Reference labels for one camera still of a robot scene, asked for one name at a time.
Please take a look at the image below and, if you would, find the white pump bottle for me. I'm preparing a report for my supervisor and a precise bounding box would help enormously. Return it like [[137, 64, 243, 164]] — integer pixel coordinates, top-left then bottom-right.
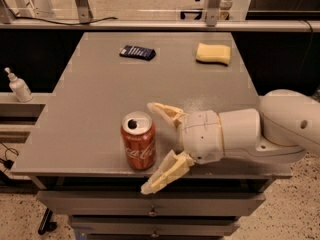
[[5, 67, 33, 102]]

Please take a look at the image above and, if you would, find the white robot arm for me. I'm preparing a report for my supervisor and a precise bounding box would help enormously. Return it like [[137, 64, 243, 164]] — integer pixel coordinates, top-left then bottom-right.
[[141, 89, 320, 195]]

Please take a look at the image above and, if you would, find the metal frame post right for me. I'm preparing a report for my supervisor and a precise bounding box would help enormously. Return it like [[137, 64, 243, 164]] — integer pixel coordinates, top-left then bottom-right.
[[204, 0, 221, 27]]

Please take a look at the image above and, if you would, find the metal frame post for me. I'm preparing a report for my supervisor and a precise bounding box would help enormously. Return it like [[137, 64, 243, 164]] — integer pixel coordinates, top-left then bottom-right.
[[204, 0, 221, 27], [75, 0, 93, 24]]

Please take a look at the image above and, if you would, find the dark blue snack packet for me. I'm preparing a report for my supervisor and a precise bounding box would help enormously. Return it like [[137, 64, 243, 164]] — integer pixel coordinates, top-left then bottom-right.
[[119, 45, 156, 61]]

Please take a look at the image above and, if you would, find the red coca-cola can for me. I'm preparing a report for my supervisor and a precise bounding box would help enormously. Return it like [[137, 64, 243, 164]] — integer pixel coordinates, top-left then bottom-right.
[[121, 111, 156, 170]]

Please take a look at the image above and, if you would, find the black cable on ledge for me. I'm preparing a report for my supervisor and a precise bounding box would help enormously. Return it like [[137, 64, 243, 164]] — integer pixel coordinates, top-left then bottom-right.
[[0, 0, 119, 26]]

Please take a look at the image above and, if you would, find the black cable at left floor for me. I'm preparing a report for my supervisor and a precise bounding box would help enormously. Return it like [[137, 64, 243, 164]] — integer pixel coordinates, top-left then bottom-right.
[[0, 141, 20, 170]]

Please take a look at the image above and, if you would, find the grey drawer cabinet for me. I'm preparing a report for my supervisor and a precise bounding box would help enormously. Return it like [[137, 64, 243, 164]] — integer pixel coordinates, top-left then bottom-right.
[[32, 175, 274, 240]]

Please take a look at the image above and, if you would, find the metal frame post left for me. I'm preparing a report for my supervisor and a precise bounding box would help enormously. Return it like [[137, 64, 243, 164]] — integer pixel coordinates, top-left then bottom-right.
[[75, 0, 93, 24]]

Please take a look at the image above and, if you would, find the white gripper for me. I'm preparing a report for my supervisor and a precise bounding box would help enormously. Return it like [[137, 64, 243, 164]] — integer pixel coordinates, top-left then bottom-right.
[[141, 102, 224, 195]]

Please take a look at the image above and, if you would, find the yellow sponge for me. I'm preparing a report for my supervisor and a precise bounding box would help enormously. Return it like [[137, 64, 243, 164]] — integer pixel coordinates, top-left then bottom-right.
[[196, 43, 231, 65]]

